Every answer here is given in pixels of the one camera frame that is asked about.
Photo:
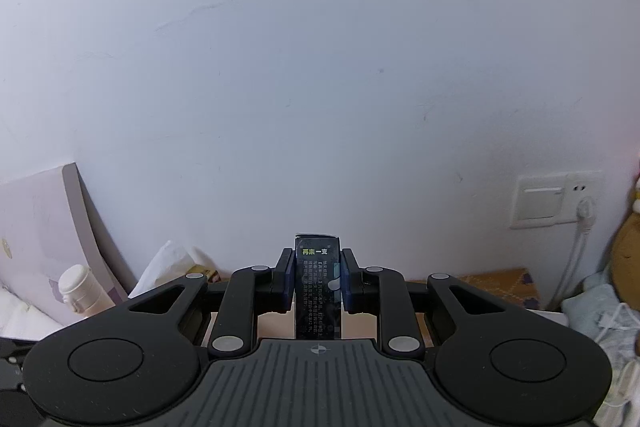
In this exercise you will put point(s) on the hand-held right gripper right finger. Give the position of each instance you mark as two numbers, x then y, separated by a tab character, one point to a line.
346	281

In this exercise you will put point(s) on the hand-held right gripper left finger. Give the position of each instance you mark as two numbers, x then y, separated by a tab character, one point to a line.
287	281

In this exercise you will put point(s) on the dark box with barcode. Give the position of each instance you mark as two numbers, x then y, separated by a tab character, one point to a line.
317	287

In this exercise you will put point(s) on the white printed bedding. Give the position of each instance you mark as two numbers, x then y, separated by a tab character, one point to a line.
25	312

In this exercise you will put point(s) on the small yellow box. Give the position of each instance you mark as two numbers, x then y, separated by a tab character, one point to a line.
207	272

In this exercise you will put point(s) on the white thermos bottle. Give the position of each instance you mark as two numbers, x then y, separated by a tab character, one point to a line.
82	289

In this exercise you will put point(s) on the white tissue paper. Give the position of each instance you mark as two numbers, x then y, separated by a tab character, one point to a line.
162	269

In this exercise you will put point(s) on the lilac board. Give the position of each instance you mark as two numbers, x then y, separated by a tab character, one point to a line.
40	247

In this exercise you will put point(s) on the light blue striped blanket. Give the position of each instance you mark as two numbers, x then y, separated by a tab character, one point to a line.
590	307

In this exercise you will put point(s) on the brown plush toy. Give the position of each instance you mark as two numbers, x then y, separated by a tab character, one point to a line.
627	267

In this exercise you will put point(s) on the white wall switch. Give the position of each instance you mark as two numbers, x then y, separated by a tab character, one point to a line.
540	202

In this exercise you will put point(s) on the white wall socket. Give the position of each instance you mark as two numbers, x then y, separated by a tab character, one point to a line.
585	197

